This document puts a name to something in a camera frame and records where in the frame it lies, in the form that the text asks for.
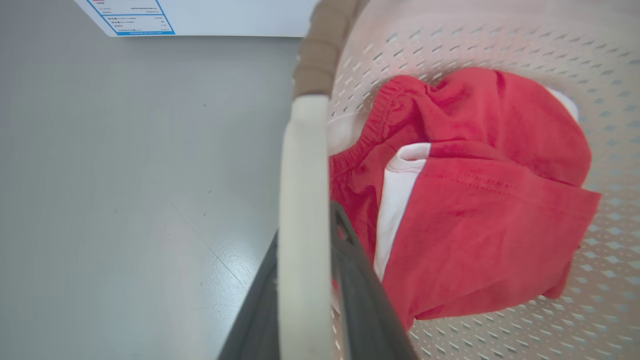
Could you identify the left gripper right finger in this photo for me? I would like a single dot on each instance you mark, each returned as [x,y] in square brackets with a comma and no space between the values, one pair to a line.
[365,310]

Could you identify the blue energy label sticker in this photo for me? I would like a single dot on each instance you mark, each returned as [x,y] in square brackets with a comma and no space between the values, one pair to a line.
[135,20]

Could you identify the red and white garment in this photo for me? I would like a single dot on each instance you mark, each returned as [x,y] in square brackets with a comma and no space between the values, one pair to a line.
[475,225]

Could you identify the white front-load washing machine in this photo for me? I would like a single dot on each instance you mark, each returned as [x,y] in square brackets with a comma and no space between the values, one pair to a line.
[240,17]

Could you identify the beige perforated laundry basket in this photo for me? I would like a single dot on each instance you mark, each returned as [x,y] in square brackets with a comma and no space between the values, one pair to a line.
[500,40]

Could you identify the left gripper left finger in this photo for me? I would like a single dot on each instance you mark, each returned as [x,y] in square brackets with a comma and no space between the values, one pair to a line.
[260,320]

